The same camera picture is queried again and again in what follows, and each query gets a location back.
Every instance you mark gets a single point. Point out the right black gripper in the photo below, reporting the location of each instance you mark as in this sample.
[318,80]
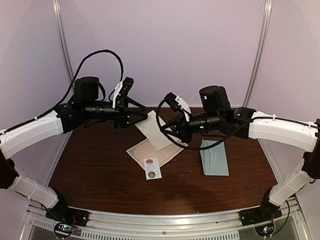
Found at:
[182,130]

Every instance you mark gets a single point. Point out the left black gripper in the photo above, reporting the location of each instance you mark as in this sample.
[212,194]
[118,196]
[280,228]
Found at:
[122,113]

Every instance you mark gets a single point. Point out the white letter paper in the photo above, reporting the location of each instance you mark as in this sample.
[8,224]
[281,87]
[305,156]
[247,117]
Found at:
[150,129]

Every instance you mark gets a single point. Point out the light blue envelope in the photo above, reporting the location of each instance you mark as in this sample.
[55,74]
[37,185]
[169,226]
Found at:
[214,161]

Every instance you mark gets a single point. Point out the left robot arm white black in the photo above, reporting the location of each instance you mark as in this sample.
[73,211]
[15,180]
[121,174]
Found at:
[83,107]

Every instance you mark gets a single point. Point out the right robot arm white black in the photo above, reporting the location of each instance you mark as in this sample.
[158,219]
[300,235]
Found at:
[247,123]

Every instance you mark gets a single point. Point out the beige decorated lined sheet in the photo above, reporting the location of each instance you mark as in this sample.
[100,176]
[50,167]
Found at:
[145,150]

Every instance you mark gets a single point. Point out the white sticker sheet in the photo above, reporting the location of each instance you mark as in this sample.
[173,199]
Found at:
[152,168]

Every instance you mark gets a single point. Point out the left circuit board with LEDs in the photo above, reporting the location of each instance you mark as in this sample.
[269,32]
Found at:
[64,228]

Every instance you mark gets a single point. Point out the circuit board with leds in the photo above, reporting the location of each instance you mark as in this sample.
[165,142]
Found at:
[266,230]
[64,228]

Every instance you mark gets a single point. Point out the right circuit board with LEDs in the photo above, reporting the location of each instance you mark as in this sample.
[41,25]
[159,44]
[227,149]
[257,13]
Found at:
[266,230]

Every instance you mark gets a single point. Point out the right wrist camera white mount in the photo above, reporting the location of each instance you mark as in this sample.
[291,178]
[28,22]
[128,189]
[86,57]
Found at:
[177,104]

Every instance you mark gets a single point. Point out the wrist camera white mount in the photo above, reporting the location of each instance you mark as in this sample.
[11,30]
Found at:
[177,104]
[121,90]

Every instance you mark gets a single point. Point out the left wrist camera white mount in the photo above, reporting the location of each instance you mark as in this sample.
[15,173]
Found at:
[121,90]

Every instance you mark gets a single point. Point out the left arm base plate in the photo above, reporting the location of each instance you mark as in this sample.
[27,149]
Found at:
[74,217]

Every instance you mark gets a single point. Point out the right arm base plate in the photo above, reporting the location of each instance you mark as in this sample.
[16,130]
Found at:
[256,215]

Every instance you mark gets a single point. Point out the left aluminium frame post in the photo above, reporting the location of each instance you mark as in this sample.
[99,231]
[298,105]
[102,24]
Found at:
[62,38]

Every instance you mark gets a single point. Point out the aluminium frame post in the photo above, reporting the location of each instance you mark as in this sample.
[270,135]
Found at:
[62,38]
[264,31]

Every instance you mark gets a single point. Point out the front aluminium rail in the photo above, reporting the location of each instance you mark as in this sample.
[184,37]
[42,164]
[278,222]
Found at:
[221,225]

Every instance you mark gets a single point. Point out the right aluminium frame post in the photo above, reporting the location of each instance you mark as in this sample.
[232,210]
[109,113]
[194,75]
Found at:
[264,31]

